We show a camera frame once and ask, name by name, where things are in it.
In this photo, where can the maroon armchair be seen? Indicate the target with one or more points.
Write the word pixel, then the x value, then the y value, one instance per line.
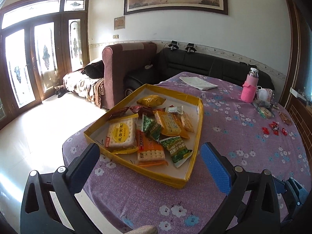
pixel 103 82

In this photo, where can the round cake in green wrapper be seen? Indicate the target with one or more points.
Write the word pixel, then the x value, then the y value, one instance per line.
pixel 265 113

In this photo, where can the orange cracker pack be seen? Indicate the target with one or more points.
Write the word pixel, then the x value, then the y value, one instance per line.
pixel 149 153

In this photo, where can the small red candy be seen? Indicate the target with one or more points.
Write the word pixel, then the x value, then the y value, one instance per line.
pixel 284 131

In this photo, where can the red candy cluster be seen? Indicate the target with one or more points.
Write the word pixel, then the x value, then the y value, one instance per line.
pixel 274 127

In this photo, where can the white red snack packet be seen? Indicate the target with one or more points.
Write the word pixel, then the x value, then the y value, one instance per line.
pixel 174 109

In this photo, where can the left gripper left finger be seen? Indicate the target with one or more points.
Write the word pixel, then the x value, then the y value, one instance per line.
pixel 38 213

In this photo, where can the purple floral tablecloth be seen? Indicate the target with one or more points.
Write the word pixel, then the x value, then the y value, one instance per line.
pixel 129 200

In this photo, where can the green yellow snack packet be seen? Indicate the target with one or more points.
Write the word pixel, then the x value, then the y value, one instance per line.
pixel 151 128

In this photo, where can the white round container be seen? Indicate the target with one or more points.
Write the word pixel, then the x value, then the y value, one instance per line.
pixel 264 94

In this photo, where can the wooden tv cabinet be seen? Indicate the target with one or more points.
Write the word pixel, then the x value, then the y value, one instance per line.
pixel 291 97

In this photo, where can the yellow cardboard tray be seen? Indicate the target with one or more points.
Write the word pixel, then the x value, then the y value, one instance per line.
pixel 156 98

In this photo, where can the yellow cracker pack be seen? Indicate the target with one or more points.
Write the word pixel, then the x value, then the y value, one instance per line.
pixel 121 135

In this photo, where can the yellow snack pack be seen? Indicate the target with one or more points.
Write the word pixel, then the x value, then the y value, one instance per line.
pixel 171 125

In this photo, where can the white gloved right hand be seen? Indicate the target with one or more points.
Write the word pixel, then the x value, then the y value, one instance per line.
pixel 144 230

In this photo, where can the pink sleeved thermos bottle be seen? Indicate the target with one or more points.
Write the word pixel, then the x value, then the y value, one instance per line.
pixel 250 86

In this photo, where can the white folded papers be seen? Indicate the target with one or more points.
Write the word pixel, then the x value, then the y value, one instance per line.
pixel 198 83

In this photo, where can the black sofa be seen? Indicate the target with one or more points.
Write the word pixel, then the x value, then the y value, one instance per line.
pixel 168 63

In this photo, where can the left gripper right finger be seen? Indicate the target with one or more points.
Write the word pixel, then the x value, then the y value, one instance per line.
pixel 251 203

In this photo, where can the wooden glass door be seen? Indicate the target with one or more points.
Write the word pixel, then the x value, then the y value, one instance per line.
pixel 41 42

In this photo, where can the brown wrapped snack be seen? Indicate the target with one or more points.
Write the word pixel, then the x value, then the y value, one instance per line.
pixel 285 119

